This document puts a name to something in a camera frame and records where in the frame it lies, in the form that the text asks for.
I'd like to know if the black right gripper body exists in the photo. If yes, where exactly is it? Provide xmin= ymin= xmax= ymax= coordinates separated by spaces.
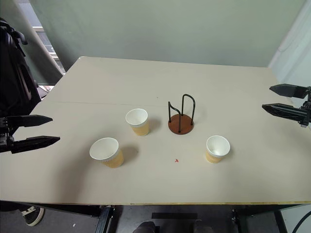
xmin=299 ymin=86 xmax=311 ymax=127

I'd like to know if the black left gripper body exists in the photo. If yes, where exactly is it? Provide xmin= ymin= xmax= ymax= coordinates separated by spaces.
xmin=0 ymin=116 xmax=15 ymax=154

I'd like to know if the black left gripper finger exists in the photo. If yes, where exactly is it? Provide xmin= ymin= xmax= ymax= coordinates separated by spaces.
xmin=11 ymin=136 xmax=61 ymax=154
xmin=6 ymin=115 xmax=53 ymax=128

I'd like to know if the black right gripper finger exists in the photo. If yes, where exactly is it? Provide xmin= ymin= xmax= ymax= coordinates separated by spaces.
xmin=261 ymin=103 xmax=308 ymax=122
xmin=269 ymin=83 xmax=308 ymax=99

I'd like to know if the ribbed tan paper cup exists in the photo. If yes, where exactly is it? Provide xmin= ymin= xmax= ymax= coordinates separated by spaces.
xmin=89 ymin=137 xmax=124 ymax=169
xmin=205 ymin=134 xmax=231 ymax=165
xmin=125 ymin=108 xmax=150 ymax=137

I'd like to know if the black office chair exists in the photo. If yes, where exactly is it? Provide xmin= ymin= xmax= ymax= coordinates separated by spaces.
xmin=0 ymin=17 xmax=42 ymax=118

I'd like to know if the black white sneaker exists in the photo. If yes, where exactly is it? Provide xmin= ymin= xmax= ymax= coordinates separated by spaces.
xmin=20 ymin=205 xmax=45 ymax=227

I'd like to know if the dark rounded robot part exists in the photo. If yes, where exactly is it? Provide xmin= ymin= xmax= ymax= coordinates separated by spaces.
xmin=135 ymin=219 xmax=159 ymax=233

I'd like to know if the white wall panel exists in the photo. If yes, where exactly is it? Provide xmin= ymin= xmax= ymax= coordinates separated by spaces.
xmin=268 ymin=13 xmax=311 ymax=84

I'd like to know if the window with grey frame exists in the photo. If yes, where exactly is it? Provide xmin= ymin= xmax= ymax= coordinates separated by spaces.
xmin=31 ymin=25 xmax=67 ymax=74

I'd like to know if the brown cup holder stand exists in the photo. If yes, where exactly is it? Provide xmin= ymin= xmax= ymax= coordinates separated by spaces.
xmin=167 ymin=93 xmax=197 ymax=135

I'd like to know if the black cable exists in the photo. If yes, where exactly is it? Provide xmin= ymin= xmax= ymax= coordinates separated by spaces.
xmin=292 ymin=210 xmax=311 ymax=233

